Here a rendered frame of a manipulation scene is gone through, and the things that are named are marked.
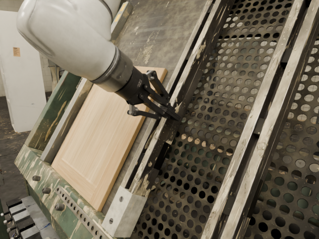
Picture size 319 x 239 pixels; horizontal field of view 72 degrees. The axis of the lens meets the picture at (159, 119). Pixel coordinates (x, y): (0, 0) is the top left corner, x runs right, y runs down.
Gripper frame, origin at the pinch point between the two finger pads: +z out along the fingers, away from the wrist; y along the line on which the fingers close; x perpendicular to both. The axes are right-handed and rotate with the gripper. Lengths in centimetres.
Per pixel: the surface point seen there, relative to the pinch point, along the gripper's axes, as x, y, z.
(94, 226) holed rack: 11.9, -40.2, 2.9
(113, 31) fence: 66, 38, 5
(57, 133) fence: 67, -23, 4
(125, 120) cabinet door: 26.0, -5.2, 6.9
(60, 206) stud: 31, -44, 2
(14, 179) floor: 237, -105, 65
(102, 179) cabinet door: 22.8, -28.3, 6.6
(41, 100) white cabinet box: 407, -10, 106
